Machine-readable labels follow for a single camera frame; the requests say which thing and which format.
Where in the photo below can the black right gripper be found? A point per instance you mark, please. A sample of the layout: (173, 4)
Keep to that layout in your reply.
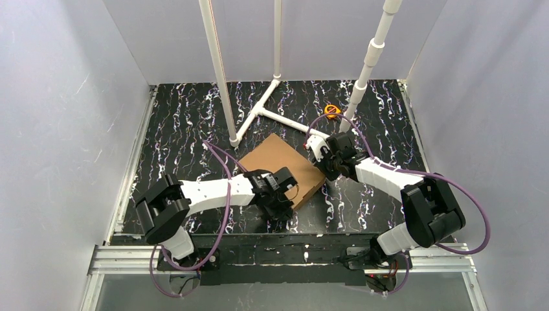
(330, 164)

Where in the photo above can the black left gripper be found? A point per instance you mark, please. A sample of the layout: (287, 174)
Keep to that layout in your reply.
(279, 206)

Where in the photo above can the brown cardboard box sheet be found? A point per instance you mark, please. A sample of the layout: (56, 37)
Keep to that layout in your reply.
(272, 154)

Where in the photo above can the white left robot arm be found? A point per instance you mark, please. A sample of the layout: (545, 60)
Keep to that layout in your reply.
(162, 209)

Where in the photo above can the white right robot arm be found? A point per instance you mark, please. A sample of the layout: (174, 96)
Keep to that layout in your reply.
(431, 210)

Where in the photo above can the yellow tape measure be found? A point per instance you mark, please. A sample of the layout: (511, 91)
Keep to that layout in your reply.
(332, 111)

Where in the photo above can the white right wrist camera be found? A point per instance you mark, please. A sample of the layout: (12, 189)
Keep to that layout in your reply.
(317, 145)

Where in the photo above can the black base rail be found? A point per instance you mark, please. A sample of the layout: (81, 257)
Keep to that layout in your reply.
(276, 258)

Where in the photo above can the white wooden corner post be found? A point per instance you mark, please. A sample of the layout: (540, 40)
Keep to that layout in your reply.
(215, 52)

